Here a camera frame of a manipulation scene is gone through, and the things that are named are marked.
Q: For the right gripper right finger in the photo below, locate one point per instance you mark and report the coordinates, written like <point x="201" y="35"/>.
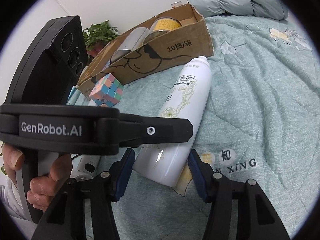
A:
<point x="202" y="176"/>

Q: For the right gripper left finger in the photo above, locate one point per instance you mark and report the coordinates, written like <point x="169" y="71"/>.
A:
<point x="120" y="174"/>

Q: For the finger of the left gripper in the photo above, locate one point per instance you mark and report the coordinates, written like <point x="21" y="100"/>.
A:
<point x="136" y="130"/>

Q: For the white spray bottle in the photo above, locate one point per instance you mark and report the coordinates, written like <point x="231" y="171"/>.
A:
<point x="184" y="108"/>

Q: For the pastel rubik's cube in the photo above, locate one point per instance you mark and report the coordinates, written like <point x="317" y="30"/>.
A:
<point x="107" y="91"/>

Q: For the silver metal tin can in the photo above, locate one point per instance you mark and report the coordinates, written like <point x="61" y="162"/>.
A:
<point x="131" y="43"/>

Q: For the yellow label tea jar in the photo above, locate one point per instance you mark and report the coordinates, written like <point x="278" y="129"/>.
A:
<point x="160" y="27"/>

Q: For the person's left hand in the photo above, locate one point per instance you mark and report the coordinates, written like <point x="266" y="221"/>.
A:
<point x="43" y="188"/>

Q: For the white flat device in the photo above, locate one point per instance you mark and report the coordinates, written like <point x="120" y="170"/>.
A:
<point x="73" y="96"/>

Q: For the potted plant red pot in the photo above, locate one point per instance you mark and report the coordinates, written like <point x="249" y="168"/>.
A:
<point x="97" y="36"/>

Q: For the large cardboard tray box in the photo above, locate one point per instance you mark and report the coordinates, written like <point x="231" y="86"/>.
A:
<point x="174" y="48"/>

